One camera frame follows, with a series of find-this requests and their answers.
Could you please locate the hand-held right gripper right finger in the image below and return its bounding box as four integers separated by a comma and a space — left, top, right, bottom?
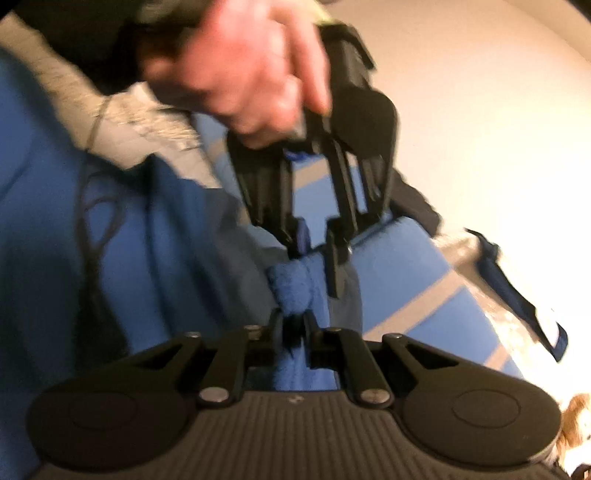
302, 310, 466, 408

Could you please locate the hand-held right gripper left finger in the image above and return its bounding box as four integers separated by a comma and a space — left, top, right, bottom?
127, 308, 297, 408

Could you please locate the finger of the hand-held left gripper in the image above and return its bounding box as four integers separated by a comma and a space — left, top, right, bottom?
226, 137, 311, 259
323, 137, 394, 298

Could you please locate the blue fleece blanket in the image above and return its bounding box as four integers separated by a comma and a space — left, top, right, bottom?
0, 46, 365, 480

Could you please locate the person's left hand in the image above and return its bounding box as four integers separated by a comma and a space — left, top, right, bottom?
141, 0, 331, 148

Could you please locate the blue grey-striped pillow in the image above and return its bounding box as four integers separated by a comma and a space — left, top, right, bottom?
191, 113, 398, 241
330, 215, 527, 385

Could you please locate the dark cloth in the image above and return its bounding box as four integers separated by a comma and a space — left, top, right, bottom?
392, 168, 444, 236

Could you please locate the silver patterned cushion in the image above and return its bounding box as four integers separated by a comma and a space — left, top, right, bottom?
434, 231, 567, 370

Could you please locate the lace-trimmed sheer cover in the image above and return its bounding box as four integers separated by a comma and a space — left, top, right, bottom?
105, 88, 209, 154

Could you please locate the navy and white garment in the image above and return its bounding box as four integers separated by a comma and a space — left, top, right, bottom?
464, 226, 570, 363

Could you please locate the brown teddy bear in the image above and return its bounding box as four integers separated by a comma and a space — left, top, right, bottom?
556, 392, 591, 459

